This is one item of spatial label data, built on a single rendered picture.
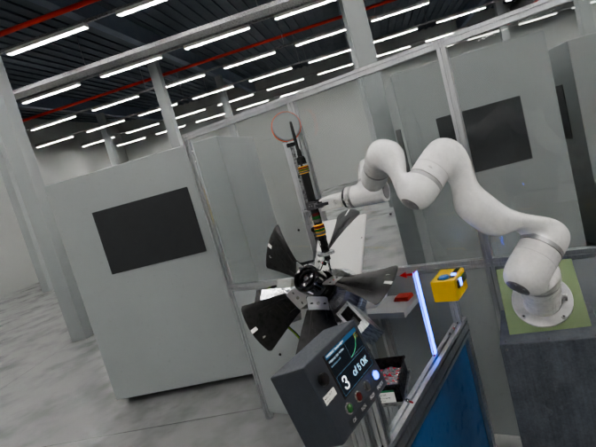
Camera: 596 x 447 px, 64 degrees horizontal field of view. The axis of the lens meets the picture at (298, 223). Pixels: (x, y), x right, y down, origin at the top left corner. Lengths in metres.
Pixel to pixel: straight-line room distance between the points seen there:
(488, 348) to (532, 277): 1.26
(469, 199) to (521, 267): 0.24
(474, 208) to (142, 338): 3.57
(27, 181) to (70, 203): 3.32
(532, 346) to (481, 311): 0.85
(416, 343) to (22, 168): 6.28
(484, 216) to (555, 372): 0.63
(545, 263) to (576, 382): 0.50
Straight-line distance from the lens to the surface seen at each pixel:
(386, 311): 2.45
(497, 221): 1.41
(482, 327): 2.63
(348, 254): 2.26
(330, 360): 1.16
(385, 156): 1.39
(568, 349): 1.77
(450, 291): 2.04
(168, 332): 4.39
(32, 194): 7.77
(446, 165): 1.36
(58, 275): 7.79
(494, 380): 2.75
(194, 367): 4.43
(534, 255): 1.46
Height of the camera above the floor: 1.69
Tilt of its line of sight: 7 degrees down
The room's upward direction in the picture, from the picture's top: 15 degrees counter-clockwise
